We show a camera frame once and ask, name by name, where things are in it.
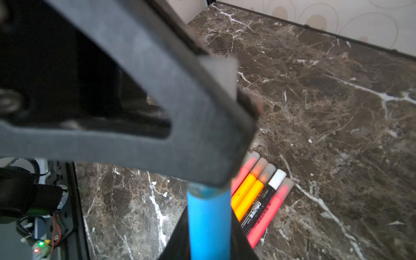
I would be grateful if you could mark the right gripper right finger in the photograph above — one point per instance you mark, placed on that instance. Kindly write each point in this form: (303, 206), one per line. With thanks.
(119, 82)

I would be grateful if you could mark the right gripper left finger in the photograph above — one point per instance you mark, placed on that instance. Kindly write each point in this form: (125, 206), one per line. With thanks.
(178, 247)

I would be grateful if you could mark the blue marker pen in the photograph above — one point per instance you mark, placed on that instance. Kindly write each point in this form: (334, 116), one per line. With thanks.
(209, 221)

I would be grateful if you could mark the orange marker pen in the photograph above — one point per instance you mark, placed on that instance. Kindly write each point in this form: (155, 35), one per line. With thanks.
(249, 181)
(255, 190)

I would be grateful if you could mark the black white-capped marker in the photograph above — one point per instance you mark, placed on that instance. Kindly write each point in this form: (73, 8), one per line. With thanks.
(261, 201)

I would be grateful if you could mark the red-pink marker pen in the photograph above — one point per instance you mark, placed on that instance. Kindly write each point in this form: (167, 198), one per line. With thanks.
(269, 212)

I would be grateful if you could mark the pink marker pen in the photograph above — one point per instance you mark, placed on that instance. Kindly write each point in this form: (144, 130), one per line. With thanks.
(249, 161)

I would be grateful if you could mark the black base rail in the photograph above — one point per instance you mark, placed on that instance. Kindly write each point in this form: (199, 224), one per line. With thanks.
(68, 223)

